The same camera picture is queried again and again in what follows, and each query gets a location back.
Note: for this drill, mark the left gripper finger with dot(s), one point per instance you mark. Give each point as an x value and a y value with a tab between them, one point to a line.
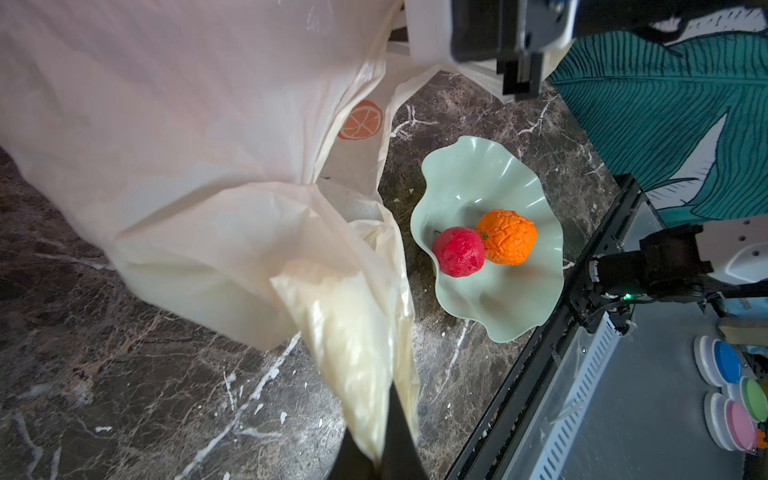
400	460

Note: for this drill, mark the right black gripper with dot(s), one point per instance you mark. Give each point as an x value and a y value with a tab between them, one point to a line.
516	35

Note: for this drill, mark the orange fruit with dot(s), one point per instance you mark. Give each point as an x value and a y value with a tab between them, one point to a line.
508	238

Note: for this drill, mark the red apple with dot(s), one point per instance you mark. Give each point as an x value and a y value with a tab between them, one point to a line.
460	252

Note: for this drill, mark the translucent cream plastic bag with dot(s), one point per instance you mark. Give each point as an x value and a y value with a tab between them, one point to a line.
226	157

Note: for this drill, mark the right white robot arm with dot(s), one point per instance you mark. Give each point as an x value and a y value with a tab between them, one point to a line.
687	263

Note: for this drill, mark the white perforated vent strip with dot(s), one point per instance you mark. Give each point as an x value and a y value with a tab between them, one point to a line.
572	390

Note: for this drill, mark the light green wavy plate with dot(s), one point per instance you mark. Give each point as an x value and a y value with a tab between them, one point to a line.
464	181

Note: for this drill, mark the pink round lid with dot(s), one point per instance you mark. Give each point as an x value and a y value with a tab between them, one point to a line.
729	424

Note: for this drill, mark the blue round lid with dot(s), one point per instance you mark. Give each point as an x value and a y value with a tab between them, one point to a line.
717	361

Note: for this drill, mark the green round lid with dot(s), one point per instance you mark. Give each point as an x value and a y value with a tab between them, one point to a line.
753	398

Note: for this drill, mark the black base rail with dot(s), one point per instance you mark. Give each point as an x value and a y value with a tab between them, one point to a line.
494	441

